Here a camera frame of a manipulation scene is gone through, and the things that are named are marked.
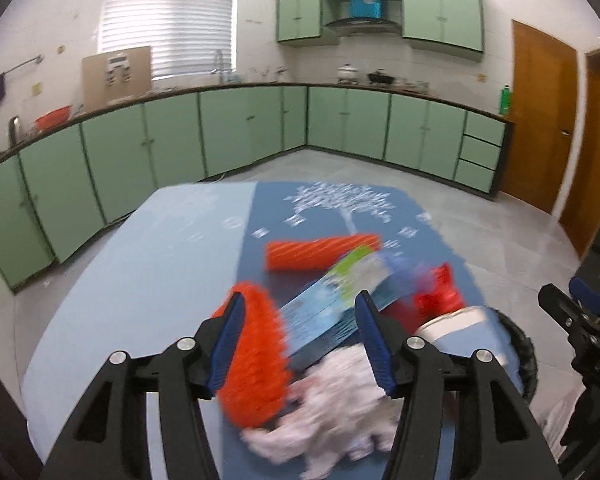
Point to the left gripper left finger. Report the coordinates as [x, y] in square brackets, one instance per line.
[105, 436]

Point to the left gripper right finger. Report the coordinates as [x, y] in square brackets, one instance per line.
[496, 436]

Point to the orange foam net sleeve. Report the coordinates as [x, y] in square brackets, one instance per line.
[256, 385]

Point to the white tissue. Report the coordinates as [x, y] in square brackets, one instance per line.
[341, 412]

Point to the green lower kitchen cabinets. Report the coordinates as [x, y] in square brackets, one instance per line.
[65, 185]

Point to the white paper cup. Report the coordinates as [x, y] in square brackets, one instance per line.
[470, 329]

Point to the brown wooden door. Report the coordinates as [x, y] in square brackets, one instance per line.
[580, 218]
[543, 112]

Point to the red plastic bag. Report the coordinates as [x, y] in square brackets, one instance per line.
[425, 294]

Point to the light blue table cover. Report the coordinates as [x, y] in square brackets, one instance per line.
[165, 270]

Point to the blue paper carton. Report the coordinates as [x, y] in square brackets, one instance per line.
[322, 317]

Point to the green bottle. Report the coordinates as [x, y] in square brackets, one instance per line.
[505, 99]

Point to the orange foam net roll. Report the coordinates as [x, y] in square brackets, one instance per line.
[314, 255]

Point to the blue tree-print table mat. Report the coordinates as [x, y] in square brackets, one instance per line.
[309, 211]

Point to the black wok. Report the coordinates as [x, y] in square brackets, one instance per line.
[379, 78]

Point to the orange plastic basin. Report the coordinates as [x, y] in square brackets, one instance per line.
[53, 119]

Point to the white cooking pot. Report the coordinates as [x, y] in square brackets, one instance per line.
[347, 74]

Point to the brown cardboard box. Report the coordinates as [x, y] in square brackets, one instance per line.
[112, 77]

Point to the range hood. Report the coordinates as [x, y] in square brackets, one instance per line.
[346, 27]

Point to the blue box on hood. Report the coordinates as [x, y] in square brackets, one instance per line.
[366, 9]

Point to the chrome sink faucet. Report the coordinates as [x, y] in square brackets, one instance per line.
[218, 66]

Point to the white window blind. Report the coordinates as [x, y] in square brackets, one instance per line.
[183, 34]

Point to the wall towel bar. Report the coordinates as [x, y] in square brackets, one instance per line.
[35, 60]

